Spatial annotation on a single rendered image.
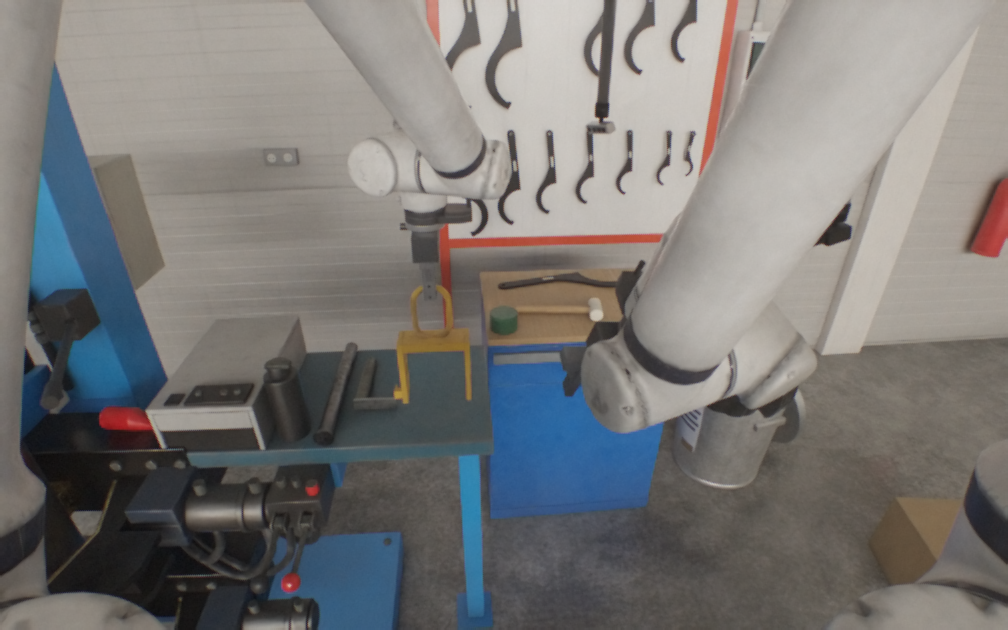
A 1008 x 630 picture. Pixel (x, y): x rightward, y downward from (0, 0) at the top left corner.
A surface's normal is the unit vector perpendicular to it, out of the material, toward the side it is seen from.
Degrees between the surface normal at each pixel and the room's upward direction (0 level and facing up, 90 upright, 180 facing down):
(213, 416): 90
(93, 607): 10
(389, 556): 0
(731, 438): 93
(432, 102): 123
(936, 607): 7
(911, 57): 109
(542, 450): 90
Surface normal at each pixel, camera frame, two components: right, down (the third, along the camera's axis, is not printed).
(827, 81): -0.61, 0.53
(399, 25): 0.73, 0.61
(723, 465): -0.25, 0.51
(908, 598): -0.12, -0.90
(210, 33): 0.09, 0.49
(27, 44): 0.99, 0.14
